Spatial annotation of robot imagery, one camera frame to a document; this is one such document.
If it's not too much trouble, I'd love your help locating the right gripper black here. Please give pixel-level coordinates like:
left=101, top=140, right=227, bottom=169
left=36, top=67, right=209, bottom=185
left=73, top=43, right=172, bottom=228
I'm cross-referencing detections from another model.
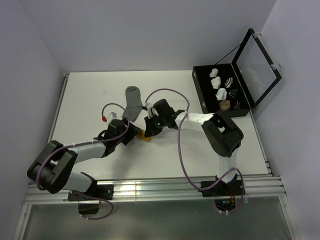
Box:
left=144, top=113, right=167, bottom=138

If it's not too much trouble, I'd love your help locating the yellow sock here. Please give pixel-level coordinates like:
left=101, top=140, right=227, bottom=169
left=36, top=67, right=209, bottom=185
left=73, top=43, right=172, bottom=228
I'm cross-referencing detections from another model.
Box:
left=136, top=129, right=152, bottom=142

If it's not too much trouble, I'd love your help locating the grey sock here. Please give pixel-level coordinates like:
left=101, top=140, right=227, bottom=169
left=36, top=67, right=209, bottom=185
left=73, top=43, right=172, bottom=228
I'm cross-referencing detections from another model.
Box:
left=122, top=86, right=143, bottom=122

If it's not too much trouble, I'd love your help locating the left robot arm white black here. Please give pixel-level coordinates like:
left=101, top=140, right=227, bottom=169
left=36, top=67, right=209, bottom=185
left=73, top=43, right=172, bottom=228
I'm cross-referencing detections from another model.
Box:
left=27, top=118, right=142, bottom=200

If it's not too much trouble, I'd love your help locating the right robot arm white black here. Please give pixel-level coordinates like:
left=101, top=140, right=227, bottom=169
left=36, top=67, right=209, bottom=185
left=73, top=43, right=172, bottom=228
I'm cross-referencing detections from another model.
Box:
left=142, top=99, right=244, bottom=195

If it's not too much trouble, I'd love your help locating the brown rolled sock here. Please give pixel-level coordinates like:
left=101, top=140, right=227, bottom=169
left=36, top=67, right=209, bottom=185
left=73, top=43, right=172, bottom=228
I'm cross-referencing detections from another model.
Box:
left=219, top=100, right=231, bottom=111

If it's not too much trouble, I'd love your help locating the white rolled sock lower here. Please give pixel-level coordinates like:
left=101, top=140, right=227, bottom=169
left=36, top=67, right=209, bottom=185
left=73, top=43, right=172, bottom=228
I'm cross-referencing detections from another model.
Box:
left=215, top=88, right=227, bottom=101

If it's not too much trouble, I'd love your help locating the black storage box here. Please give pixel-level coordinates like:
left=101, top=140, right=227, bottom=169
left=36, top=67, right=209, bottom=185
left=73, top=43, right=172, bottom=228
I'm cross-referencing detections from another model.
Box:
left=192, top=63, right=250, bottom=118

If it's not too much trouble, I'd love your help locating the white rolled sock upper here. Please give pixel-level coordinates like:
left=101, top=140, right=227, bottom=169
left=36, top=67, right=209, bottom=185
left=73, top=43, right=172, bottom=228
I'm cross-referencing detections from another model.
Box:
left=210, top=76, right=221, bottom=89

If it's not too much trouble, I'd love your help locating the black electronics box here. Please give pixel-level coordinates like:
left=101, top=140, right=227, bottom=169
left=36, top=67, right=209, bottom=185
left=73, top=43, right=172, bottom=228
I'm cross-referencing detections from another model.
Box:
left=78, top=203, right=100, bottom=216

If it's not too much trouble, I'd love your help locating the dark colourful striped rolled sock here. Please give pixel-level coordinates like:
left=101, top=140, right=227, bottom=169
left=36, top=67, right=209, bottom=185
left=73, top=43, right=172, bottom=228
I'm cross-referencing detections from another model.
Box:
left=230, top=100, right=241, bottom=110

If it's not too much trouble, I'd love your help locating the black white striped rolled sock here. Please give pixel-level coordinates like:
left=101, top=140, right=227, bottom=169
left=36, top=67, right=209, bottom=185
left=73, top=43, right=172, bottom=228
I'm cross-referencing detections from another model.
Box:
left=224, top=77, right=233, bottom=89

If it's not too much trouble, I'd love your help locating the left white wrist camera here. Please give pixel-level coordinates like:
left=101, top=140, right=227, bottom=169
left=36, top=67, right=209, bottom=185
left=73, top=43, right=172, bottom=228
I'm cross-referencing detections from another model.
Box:
left=101, top=112, right=117, bottom=123

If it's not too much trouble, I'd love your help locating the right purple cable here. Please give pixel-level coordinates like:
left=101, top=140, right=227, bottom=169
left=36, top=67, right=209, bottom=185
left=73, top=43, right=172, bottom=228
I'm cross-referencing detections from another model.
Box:
left=144, top=88, right=250, bottom=215

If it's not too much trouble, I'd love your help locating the purple cable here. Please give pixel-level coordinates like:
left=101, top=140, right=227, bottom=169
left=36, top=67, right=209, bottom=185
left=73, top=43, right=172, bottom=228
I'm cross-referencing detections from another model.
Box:
left=144, top=88, right=250, bottom=215
left=36, top=103, right=131, bottom=191

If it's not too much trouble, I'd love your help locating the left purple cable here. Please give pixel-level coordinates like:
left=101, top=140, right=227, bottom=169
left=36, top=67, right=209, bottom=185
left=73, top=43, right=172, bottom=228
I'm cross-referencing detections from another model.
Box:
left=36, top=103, right=131, bottom=191

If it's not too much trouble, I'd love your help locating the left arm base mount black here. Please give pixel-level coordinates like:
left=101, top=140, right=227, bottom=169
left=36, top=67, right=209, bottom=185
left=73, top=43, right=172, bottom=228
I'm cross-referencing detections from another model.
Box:
left=67, top=184, right=114, bottom=202

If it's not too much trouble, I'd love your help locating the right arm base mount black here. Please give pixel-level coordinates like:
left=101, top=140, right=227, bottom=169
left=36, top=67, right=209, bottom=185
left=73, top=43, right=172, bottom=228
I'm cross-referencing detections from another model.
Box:
left=201, top=180, right=246, bottom=198

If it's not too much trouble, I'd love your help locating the glass box lid black frame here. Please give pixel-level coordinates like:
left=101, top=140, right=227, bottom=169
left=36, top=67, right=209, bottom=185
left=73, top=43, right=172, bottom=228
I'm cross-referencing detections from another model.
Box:
left=231, top=28, right=282, bottom=109

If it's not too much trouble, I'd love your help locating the aluminium frame rail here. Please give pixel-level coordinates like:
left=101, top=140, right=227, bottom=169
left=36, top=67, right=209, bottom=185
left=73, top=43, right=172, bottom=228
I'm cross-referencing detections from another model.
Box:
left=14, top=176, right=291, bottom=240

